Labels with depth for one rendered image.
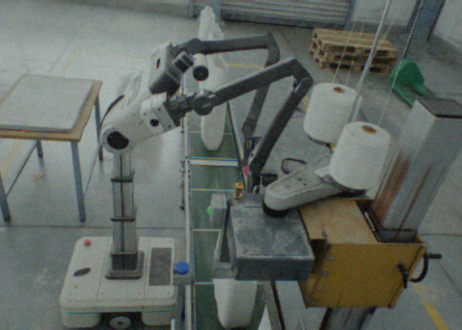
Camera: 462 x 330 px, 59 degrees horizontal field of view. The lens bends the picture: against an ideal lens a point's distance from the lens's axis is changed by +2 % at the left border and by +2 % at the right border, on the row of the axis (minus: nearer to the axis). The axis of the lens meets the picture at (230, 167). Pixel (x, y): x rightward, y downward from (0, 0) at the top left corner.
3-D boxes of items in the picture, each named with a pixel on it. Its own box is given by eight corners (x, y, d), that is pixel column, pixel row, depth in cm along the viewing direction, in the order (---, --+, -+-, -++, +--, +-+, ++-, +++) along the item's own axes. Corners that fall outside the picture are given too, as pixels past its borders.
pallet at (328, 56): (310, 44, 709) (312, 36, 701) (374, 49, 727) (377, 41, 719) (324, 61, 641) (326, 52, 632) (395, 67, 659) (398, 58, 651)
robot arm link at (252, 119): (270, 53, 199) (269, 45, 188) (282, 56, 198) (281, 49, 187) (242, 135, 201) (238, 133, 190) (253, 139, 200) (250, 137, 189)
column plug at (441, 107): (415, 98, 116) (417, 96, 116) (453, 101, 118) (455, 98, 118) (435, 117, 107) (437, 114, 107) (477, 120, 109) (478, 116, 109)
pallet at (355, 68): (308, 52, 717) (310, 44, 709) (372, 58, 733) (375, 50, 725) (320, 69, 650) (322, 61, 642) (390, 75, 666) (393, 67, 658)
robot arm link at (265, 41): (280, 36, 198) (279, 28, 188) (281, 63, 198) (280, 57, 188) (192, 44, 205) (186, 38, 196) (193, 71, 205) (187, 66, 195)
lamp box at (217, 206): (209, 213, 142) (211, 193, 137) (222, 213, 142) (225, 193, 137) (210, 228, 136) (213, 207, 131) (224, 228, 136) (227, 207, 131)
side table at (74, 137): (36, 151, 370) (21, 73, 328) (107, 154, 379) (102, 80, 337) (-4, 223, 292) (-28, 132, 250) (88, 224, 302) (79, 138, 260)
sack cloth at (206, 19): (194, 67, 489) (198, 4, 449) (210, 68, 493) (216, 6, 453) (197, 82, 451) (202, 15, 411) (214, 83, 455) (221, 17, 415)
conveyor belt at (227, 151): (186, 68, 507) (186, 61, 502) (217, 70, 513) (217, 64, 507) (189, 169, 327) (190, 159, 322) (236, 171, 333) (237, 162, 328)
